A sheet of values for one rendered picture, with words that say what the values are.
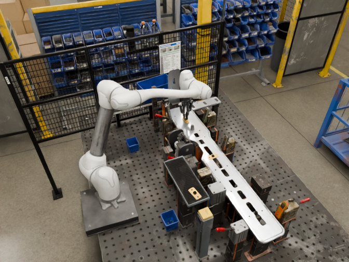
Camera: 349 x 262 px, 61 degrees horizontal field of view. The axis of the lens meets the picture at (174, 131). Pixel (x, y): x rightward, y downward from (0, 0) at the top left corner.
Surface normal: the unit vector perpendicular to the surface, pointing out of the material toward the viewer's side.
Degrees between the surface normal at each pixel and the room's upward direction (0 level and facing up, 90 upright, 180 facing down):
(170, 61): 90
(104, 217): 2
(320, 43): 91
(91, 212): 2
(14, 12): 90
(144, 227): 0
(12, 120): 89
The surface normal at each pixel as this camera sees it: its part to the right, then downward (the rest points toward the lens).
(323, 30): 0.27, 0.64
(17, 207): -0.01, -0.76
